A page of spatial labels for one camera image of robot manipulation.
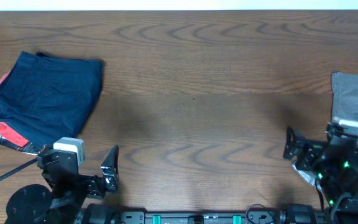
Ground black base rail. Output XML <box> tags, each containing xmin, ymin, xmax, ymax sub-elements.
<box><xmin>120</xmin><ymin>206</ymin><xmax>286</xmax><ymax>224</ymax></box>

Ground folded black printed garment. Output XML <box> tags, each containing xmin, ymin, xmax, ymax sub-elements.
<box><xmin>0</xmin><ymin>135</ymin><xmax>41</xmax><ymax>155</ymax></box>

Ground grey shorts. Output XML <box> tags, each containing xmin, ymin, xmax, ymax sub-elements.
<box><xmin>292</xmin><ymin>72</ymin><xmax>358</xmax><ymax>187</ymax></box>

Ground navy blue shorts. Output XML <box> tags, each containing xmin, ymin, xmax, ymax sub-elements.
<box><xmin>0</xmin><ymin>52</ymin><xmax>103</xmax><ymax>148</ymax></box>

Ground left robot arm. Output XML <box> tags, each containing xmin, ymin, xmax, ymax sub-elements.
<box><xmin>5</xmin><ymin>145</ymin><xmax>120</xmax><ymax>224</ymax></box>

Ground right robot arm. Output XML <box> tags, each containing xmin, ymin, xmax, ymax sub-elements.
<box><xmin>283</xmin><ymin>123</ymin><xmax>358</xmax><ymax>223</ymax></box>

